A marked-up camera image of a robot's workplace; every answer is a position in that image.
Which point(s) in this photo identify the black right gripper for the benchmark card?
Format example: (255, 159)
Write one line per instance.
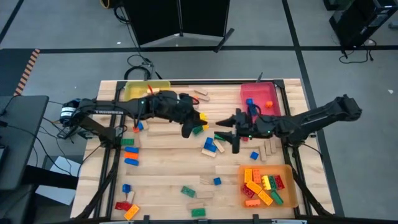
(252, 126)

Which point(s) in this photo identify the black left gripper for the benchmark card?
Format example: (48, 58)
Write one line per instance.
(174, 107)

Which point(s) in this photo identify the small blue plastic brick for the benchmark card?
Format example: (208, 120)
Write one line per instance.
(254, 155)
(253, 110)
(249, 101)
(126, 188)

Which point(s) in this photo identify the small orange block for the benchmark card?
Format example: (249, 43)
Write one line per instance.
(269, 104)

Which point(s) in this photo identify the orange plastic brick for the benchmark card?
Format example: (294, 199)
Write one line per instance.
(131, 155)
(252, 203)
(136, 129)
(256, 175)

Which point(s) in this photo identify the red plastic brick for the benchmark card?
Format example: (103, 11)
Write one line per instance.
(247, 191)
(279, 182)
(245, 139)
(122, 206)

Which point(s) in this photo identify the green plastic brick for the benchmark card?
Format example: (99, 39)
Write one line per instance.
(127, 142)
(198, 212)
(197, 130)
(277, 198)
(272, 183)
(188, 191)
(219, 137)

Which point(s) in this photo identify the large yellow plastic brick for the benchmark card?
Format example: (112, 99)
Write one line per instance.
(265, 198)

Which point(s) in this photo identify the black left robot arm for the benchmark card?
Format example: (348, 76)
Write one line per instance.
(109, 111)

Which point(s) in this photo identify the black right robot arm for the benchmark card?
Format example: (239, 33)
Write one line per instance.
(311, 119)

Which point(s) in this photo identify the pink translucent plastic bin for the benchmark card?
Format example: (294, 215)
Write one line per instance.
(264, 91)

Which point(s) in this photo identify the thin orange stick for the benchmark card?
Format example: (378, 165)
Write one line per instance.
(150, 88)

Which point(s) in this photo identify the yellow translucent plastic bin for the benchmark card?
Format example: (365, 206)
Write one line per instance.
(133, 93)

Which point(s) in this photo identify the orange translucent plastic bin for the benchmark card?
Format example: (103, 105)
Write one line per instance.
(290, 199)

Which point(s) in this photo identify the black folding screen panel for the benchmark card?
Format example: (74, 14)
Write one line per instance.
(152, 18)
(205, 15)

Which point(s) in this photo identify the white paper sheet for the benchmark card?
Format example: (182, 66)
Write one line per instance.
(63, 165)

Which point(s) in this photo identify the black side desk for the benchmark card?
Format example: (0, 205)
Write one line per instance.
(21, 140)

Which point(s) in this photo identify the black equipment rack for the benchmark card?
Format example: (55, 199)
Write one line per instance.
(363, 18)

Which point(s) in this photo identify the black floor mat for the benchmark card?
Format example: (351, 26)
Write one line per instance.
(9, 68)

